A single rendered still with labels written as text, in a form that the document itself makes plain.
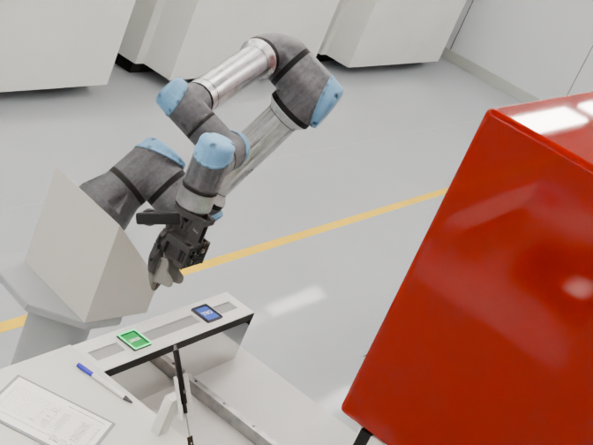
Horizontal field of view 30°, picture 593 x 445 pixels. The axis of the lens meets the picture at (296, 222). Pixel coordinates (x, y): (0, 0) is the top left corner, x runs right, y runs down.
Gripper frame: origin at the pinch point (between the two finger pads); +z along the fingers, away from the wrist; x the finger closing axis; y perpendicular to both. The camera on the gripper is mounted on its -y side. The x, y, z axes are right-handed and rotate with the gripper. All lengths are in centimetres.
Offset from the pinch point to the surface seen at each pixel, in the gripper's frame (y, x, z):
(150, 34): -278, 351, 83
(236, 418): 22.7, 17.1, 26.1
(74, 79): -256, 270, 98
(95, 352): -0.3, -10.7, 15.1
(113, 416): 16.8, -23.6, 14.2
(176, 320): -0.7, 16.5, 14.9
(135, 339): 0.8, 0.4, 14.3
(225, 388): 12.2, 27.5, 28.6
